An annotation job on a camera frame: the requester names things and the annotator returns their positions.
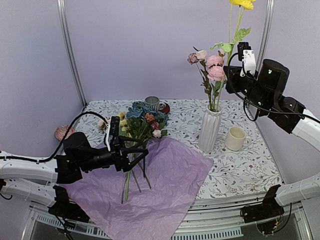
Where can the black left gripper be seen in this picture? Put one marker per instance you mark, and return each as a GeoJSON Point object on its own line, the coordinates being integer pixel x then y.
{"type": "Point", "coordinates": [122, 162]}

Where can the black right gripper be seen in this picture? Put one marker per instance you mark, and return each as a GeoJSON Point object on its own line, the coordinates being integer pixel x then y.
{"type": "Point", "coordinates": [231, 86]}

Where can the pink paper flower bouquet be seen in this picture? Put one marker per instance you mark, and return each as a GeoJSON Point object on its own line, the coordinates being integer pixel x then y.
{"type": "Point", "coordinates": [141, 122]}

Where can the white ribbed vase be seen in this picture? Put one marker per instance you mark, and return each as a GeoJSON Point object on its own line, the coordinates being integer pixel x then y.
{"type": "Point", "coordinates": [209, 129]}

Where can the purple wrapping paper sheet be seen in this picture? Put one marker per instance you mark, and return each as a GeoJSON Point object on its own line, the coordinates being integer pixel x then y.
{"type": "Point", "coordinates": [158, 198]}

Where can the yellow flower stem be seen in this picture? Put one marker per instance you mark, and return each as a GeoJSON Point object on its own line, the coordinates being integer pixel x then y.
{"type": "Point", "coordinates": [236, 34]}

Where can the pink peony flower stem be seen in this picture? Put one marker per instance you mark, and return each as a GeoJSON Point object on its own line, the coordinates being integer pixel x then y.
{"type": "Point", "coordinates": [215, 74]}

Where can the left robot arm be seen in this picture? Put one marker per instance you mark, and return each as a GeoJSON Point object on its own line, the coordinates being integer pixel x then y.
{"type": "Point", "coordinates": [42, 181]}

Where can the red patterned saucer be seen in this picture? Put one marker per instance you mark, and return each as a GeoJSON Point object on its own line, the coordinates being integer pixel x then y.
{"type": "Point", "coordinates": [164, 108]}

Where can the cream ceramic mug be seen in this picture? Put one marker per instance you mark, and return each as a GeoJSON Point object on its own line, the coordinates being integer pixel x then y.
{"type": "Point", "coordinates": [237, 139]}

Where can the striped ceramic cup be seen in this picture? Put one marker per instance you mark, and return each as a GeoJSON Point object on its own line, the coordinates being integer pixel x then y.
{"type": "Point", "coordinates": [153, 102]}

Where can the pink patterned bowl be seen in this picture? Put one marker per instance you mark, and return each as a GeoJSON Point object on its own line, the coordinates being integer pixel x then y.
{"type": "Point", "coordinates": [62, 130]}

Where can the floral tablecloth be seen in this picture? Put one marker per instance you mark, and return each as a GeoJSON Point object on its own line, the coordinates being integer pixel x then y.
{"type": "Point", "coordinates": [234, 174]}

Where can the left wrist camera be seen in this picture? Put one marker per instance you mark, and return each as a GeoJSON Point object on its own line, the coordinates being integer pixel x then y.
{"type": "Point", "coordinates": [112, 129]}

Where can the right metal frame post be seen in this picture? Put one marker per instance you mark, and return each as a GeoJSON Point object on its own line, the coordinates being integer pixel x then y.
{"type": "Point", "coordinates": [266, 28]}

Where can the metal frame post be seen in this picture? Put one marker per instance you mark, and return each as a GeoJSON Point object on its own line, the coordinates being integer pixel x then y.
{"type": "Point", "coordinates": [266, 28]}
{"type": "Point", "coordinates": [61, 7]}

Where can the aluminium front rail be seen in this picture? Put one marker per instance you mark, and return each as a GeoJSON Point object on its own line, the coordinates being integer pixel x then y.
{"type": "Point", "coordinates": [204, 221]}

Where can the left metal frame post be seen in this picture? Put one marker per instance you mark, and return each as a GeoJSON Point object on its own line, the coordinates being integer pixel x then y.
{"type": "Point", "coordinates": [61, 7]}

